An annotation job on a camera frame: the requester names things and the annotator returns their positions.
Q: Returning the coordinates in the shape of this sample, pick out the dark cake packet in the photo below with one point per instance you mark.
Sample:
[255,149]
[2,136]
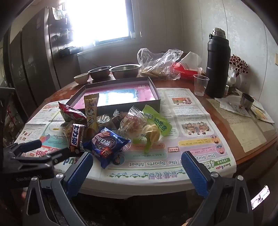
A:
[117,119]

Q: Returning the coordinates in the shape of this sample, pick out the small steel bowl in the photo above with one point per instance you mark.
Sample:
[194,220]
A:
[99,72]

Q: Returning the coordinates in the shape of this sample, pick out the white ceramic bowl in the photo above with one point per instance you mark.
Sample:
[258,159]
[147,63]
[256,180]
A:
[81,78]

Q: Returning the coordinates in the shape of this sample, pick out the white vase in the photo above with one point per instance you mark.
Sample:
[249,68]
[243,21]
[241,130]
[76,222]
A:
[233,78]

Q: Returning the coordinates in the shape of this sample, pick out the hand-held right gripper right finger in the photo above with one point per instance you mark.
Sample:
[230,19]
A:
[194,173]

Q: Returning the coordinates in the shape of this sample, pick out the steel cup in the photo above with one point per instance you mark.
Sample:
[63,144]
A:
[246,101]

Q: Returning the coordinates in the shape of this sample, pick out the grey cardboard box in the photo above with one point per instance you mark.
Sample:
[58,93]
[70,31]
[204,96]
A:
[121,103]

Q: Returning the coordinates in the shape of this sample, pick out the tan bar packet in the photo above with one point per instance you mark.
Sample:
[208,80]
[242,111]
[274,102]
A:
[67,132]

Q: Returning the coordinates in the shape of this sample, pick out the green bread packet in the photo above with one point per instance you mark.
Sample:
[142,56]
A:
[156,121]

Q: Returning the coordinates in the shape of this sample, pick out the colourful newspaper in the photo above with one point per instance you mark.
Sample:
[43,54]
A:
[184,121]

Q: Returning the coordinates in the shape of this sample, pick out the smartphone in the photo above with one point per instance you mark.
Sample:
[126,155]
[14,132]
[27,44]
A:
[260,196]

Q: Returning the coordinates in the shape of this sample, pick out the red tissue box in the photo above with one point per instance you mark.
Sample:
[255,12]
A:
[184,71]

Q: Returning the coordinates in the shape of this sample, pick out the crumpled paper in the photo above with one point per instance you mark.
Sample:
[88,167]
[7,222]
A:
[228,103]

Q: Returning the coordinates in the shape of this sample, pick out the yellow snack packet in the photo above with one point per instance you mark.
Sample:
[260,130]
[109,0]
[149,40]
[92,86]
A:
[91,108]

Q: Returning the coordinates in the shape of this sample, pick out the blue cookie packet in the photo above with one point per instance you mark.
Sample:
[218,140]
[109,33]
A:
[106,145]

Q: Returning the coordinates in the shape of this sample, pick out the window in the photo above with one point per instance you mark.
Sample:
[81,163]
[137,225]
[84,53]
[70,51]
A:
[97,19]

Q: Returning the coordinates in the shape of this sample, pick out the clear meat floss cake packet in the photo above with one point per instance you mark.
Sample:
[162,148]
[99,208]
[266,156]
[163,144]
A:
[132,123]

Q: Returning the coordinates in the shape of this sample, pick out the dark refrigerator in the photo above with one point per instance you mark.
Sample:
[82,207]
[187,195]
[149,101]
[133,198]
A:
[32,54]

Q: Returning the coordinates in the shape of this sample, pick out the handwritten paper sheet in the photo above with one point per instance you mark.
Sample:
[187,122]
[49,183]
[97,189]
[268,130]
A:
[243,130]

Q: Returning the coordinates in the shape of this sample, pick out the large steel bowl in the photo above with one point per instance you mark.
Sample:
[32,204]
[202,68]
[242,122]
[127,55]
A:
[124,70]

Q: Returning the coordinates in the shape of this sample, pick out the red snack packet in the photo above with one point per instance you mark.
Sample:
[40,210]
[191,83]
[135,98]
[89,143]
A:
[71,113]

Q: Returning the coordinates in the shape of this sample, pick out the white wall socket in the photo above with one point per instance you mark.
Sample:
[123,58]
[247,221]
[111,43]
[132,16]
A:
[276,59]

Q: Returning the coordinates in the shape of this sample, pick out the pink book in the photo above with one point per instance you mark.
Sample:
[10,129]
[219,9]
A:
[121,93]

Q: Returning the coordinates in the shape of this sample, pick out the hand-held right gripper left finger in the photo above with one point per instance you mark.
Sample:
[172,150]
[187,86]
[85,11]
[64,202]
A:
[80,171]

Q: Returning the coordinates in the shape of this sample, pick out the yellow paper packet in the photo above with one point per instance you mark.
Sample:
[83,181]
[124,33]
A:
[262,115]

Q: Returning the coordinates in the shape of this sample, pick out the clear plastic bag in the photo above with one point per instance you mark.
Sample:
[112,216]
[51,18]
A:
[158,63]

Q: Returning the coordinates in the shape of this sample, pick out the black thermos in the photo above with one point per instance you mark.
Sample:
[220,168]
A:
[217,65]

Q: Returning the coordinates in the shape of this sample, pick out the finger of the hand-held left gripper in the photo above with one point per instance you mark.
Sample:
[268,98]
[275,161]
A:
[30,146]
[52,158]

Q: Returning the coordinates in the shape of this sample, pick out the brown chocolate bar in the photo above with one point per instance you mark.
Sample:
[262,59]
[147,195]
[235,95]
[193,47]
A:
[77,137]

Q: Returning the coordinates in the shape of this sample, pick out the clear plastic cup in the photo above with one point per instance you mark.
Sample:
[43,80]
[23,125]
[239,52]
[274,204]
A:
[201,85]

